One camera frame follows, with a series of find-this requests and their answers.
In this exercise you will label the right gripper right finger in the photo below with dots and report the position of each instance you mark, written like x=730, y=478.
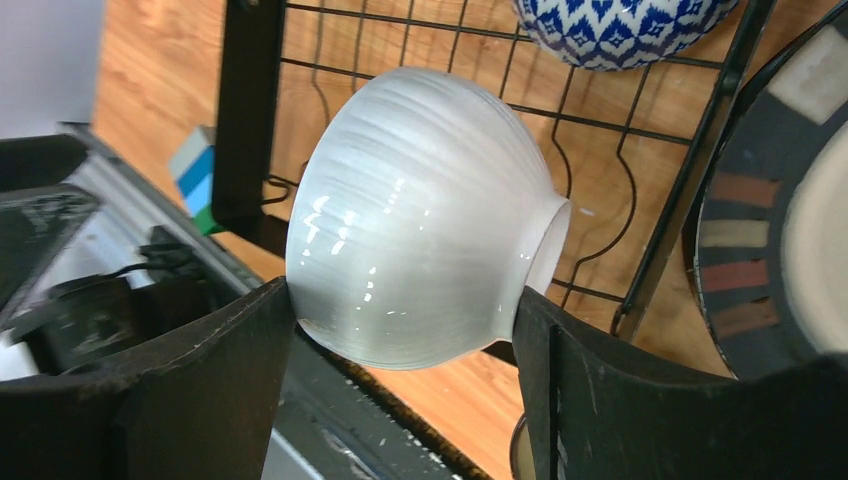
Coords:
x=600, y=408

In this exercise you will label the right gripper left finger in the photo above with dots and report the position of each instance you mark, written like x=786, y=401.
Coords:
x=195, y=403

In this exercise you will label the black rimmed white plate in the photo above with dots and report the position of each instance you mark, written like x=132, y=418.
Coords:
x=770, y=248

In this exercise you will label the white ribbed bowl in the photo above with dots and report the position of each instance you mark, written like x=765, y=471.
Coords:
x=425, y=210

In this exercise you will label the white black bowl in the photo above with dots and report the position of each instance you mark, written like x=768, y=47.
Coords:
x=617, y=35

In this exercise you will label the dark brown speckled bowl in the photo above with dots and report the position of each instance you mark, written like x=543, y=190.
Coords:
x=520, y=452

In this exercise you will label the blue green striped sponge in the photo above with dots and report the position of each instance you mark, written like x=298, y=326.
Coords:
x=192, y=168

